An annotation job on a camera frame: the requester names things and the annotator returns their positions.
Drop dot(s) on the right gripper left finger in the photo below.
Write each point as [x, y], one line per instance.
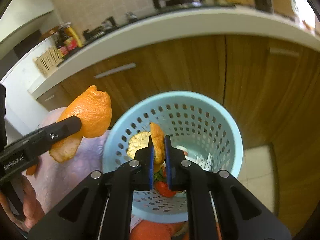
[100, 206]

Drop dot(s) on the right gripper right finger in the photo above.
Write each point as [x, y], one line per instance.
[219, 206]

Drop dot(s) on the green lettuce leaves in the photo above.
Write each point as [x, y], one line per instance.
[158, 176]

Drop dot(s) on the large orange peel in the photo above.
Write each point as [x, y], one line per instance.
[93, 107]

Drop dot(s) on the white heart-pattern paper bag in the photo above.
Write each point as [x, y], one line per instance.
[206, 163]

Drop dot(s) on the red plastic bag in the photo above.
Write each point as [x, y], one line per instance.
[163, 189]

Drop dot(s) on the wooden kitchen cabinet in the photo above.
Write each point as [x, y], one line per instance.
[270, 87]

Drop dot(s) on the person's left hand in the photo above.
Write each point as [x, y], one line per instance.
[31, 207]

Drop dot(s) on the floral pink tablecloth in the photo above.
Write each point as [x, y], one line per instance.
[53, 181]

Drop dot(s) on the light blue waste basket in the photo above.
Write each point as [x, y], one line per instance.
[191, 120]

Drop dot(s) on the beige plastic utensil basket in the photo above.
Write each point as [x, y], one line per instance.
[48, 62]

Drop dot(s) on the dark soy sauce bottle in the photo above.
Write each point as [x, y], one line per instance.
[62, 49]

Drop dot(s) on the white countertop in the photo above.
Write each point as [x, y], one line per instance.
[174, 25]

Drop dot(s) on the black gas stove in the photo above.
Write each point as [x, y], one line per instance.
[157, 7]

